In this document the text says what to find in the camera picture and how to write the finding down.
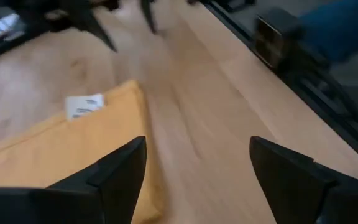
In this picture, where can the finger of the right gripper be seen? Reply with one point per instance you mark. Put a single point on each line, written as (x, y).
(95, 26)
(149, 15)

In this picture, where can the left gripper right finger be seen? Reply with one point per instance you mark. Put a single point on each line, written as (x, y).
(291, 186)

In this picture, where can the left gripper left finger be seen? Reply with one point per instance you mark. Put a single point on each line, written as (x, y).
(113, 186)

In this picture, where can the orange waffle towel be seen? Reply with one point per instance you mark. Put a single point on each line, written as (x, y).
(73, 146)

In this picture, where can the person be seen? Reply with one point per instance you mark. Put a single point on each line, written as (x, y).
(337, 28)

